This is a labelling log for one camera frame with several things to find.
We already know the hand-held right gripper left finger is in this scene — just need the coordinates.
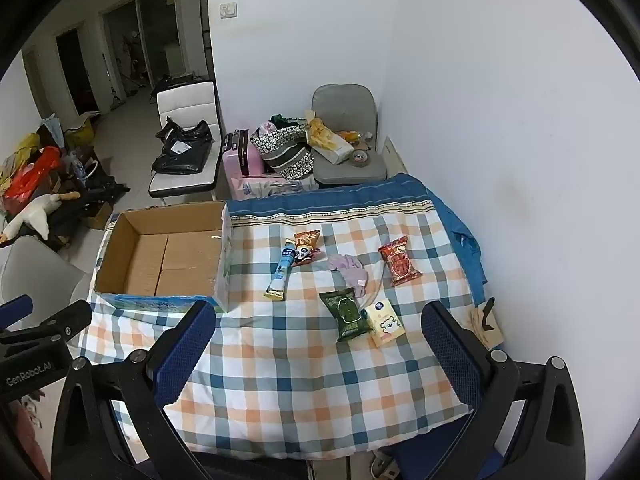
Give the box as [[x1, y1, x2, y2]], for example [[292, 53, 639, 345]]
[[50, 300, 217, 480]]

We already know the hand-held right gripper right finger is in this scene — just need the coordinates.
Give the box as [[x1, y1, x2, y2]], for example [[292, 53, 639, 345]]
[[421, 301, 587, 480]]

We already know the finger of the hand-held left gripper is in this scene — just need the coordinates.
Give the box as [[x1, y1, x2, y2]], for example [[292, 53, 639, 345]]
[[0, 295, 34, 330], [27, 299, 94, 347]]

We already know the light grey plastic chair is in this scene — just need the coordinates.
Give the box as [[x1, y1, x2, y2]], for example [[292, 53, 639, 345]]
[[0, 235, 90, 332]]

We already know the wooden board with black hook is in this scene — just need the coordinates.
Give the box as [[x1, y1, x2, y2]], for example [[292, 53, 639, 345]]
[[470, 296, 507, 352]]

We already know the cream tissue packet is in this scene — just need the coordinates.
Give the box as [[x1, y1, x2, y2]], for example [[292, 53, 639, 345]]
[[361, 298, 405, 346]]

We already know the white plush goose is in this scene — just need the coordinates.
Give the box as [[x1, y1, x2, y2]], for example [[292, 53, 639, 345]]
[[0, 191, 82, 244]]

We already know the plaid blanket with blue border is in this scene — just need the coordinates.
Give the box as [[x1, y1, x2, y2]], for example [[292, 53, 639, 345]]
[[77, 172, 490, 462]]

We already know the open cardboard box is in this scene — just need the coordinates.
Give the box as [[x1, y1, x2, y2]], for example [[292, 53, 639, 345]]
[[92, 200, 235, 314]]

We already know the red snack packet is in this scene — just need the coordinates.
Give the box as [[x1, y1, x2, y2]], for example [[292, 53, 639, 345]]
[[377, 237, 424, 288]]

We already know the small cardboard box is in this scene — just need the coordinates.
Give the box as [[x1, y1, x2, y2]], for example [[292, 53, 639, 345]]
[[81, 202, 114, 231]]

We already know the green wet wipes packet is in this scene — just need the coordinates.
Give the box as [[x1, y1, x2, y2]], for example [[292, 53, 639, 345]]
[[319, 289, 374, 344]]

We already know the grey slipper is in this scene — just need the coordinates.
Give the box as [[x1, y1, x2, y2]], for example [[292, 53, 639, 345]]
[[369, 450, 402, 480]]

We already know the blue and white tube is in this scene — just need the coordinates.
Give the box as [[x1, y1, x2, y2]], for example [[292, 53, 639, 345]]
[[264, 240, 297, 302]]

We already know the purple cloth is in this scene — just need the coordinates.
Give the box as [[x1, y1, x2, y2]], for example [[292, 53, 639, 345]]
[[327, 253, 369, 299]]

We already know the red bag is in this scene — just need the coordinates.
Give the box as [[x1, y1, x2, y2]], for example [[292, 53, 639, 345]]
[[4, 146, 62, 201]]

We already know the orange snack packet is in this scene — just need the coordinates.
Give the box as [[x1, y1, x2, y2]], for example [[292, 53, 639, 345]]
[[292, 229, 322, 252]]

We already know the floral pink cloth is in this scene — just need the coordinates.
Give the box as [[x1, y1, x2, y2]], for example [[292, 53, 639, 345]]
[[230, 175, 321, 202]]

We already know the black plastic bag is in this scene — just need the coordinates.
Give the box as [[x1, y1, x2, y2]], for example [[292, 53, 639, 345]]
[[151, 116, 214, 176]]

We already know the pink suitcase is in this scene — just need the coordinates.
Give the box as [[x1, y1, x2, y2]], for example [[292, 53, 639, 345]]
[[222, 129, 266, 182]]

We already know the black and white tote bag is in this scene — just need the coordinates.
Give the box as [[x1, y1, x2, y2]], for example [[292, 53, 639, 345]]
[[250, 122, 316, 180]]

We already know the yellow bag on chair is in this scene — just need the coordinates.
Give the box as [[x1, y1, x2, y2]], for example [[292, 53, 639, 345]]
[[309, 134, 355, 165]]

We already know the white padded chair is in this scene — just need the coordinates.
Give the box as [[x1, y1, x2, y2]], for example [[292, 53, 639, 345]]
[[148, 81, 222, 200]]

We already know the yellow plastic bag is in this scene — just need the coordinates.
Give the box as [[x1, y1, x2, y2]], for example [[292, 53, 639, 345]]
[[305, 116, 342, 150]]

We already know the grey padded chair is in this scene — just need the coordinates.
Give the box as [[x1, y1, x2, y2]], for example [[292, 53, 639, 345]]
[[310, 84, 389, 186]]

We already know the sliding glass door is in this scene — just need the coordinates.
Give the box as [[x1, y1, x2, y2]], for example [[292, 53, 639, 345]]
[[99, 0, 192, 112]]

